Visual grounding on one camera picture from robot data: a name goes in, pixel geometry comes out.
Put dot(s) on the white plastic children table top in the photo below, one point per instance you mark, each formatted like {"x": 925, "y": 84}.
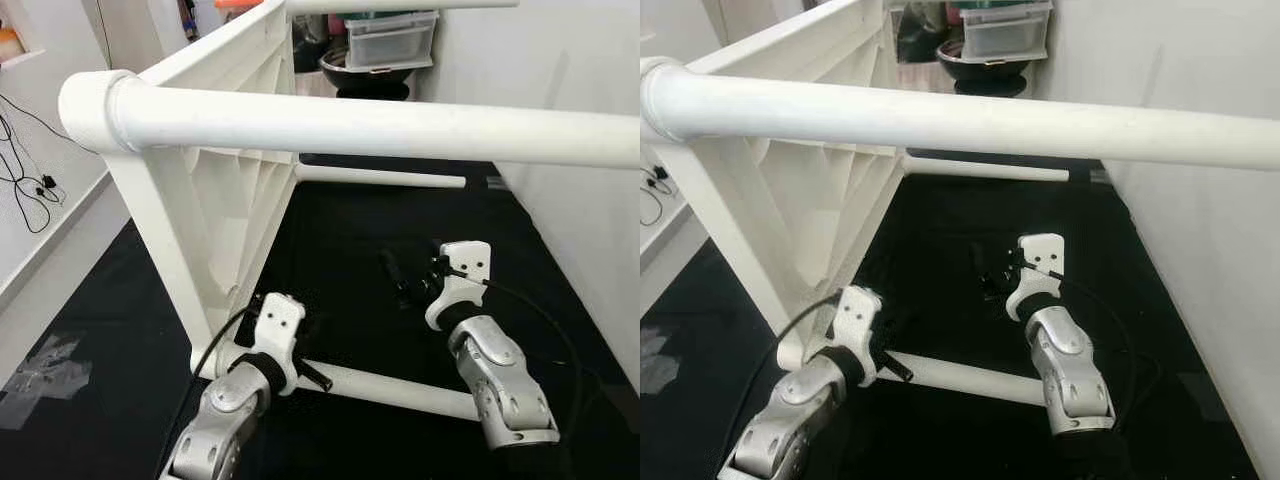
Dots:
{"x": 210, "y": 220}
{"x": 780, "y": 210}

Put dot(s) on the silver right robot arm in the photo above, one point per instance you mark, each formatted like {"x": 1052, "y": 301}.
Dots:
{"x": 500, "y": 380}
{"x": 1070, "y": 370}

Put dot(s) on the black tablecloth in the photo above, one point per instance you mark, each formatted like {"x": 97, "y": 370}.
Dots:
{"x": 980, "y": 230}
{"x": 380, "y": 240}

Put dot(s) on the clear plastic storage box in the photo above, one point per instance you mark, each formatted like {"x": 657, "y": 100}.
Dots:
{"x": 395, "y": 45}
{"x": 1005, "y": 38}

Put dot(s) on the black bag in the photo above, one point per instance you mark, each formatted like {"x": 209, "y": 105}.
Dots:
{"x": 310, "y": 45}
{"x": 918, "y": 35}

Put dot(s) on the green plastic lid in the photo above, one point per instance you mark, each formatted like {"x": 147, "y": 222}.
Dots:
{"x": 395, "y": 14}
{"x": 1005, "y": 5}

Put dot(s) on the clear box with orange lid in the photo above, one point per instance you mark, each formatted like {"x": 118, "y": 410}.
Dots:
{"x": 238, "y": 4}

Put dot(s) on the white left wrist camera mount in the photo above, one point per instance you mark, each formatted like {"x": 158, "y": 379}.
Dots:
{"x": 275, "y": 330}
{"x": 855, "y": 325}

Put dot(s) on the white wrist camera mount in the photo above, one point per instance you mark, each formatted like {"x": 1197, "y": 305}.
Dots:
{"x": 465, "y": 270}
{"x": 275, "y": 330}
{"x": 1040, "y": 262}
{"x": 855, "y": 325}

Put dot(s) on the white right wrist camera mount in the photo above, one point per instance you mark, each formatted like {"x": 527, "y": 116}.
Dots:
{"x": 465, "y": 270}
{"x": 1040, "y": 262}

